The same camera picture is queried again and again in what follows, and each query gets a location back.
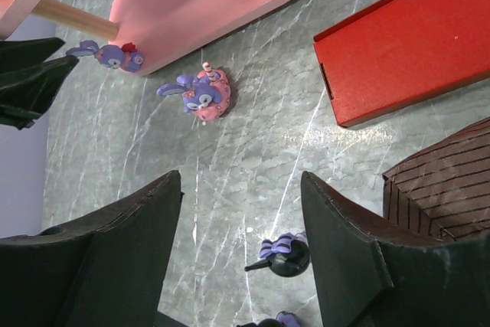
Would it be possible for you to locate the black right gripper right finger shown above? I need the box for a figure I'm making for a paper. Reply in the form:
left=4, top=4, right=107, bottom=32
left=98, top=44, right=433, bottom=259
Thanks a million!
left=301, top=172, right=489, bottom=327

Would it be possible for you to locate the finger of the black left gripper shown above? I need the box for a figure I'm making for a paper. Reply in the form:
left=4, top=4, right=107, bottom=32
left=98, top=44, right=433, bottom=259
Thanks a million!
left=1, top=56, right=79, bottom=129
left=1, top=37, right=64, bottom=73

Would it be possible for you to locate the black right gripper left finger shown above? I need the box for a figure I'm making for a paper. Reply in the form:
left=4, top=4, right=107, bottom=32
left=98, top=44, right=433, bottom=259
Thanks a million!
left=1, top=171, right=181, bottom=326

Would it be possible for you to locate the purple black figure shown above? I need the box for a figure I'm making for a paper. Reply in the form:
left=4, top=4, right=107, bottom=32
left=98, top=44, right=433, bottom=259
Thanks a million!
left=244, top=231, right=311, bottom=278
left=237, top=311, right=301, bottom=327

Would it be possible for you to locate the small purple bunny figure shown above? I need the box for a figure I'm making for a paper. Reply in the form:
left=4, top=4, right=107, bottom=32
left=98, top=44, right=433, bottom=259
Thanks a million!
left=65, top=40, right=144, bottom=73

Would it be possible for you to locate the purple bunny pink base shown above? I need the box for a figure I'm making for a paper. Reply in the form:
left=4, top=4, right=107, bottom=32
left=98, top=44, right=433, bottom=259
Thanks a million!
left=156, top=62, right=231, bottom=122

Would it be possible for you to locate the pink three-tier wooden shelf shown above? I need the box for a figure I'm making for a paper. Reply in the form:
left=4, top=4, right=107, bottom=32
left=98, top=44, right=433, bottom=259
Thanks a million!
left=1, top=0, right=291, bottom=75

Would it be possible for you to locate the red flat box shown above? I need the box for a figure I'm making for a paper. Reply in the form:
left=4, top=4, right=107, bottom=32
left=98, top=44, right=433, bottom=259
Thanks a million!
left=313, top=0, right=489, bottom=128

